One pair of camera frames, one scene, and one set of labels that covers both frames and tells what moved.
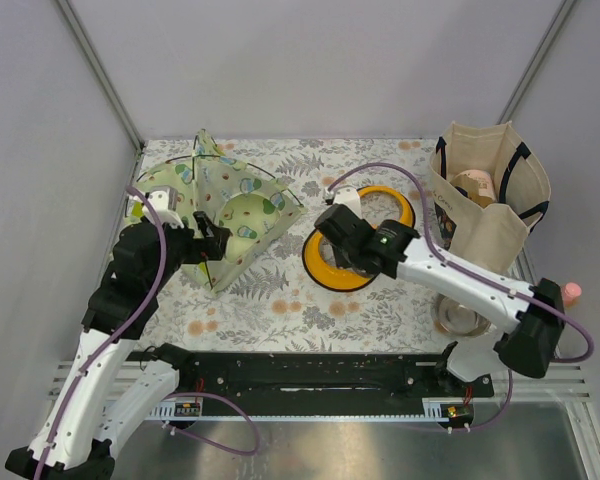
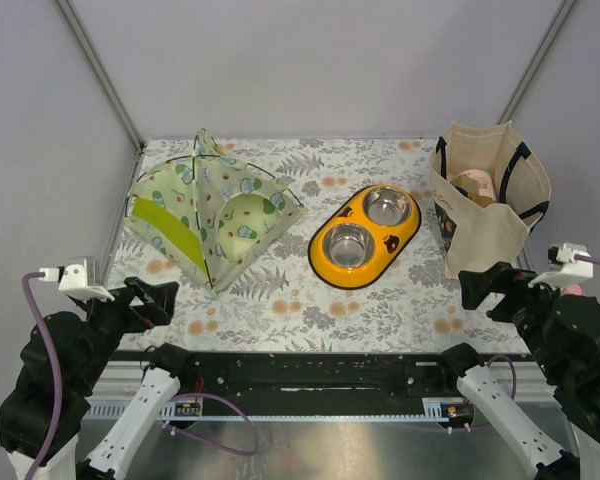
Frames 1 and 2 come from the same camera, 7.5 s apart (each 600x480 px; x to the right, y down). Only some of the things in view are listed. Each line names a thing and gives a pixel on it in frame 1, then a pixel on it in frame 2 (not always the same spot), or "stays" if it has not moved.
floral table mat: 278,307 stays
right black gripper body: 346,260 -> 522,304
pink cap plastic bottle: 572,291 stays
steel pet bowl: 453,317 -> 386,206
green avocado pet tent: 252,205 stays
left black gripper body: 204,249 -> 114,317
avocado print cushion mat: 248,217 stays
